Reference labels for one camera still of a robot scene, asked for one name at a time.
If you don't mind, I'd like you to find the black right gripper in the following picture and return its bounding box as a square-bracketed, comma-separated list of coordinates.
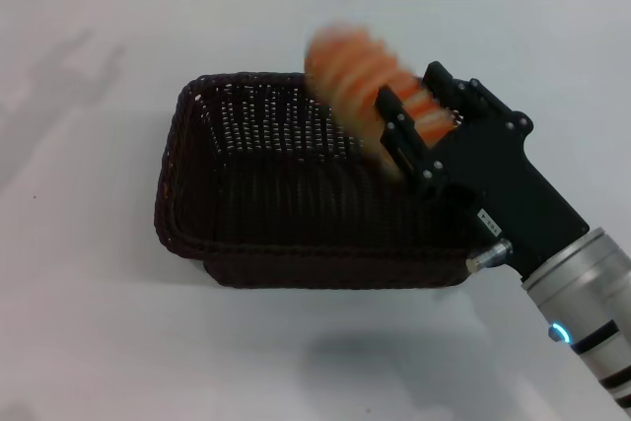
[374, 60, 591, 280]

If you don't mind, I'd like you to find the orange striped bread roll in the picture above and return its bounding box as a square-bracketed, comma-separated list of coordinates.
[303, 21, 462, 180]

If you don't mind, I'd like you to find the dark brown wicker basket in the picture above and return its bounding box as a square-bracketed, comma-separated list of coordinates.
[153, 71, 489, 290]

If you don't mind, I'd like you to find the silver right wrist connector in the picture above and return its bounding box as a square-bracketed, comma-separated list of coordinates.
[464, 238, 515, 273]

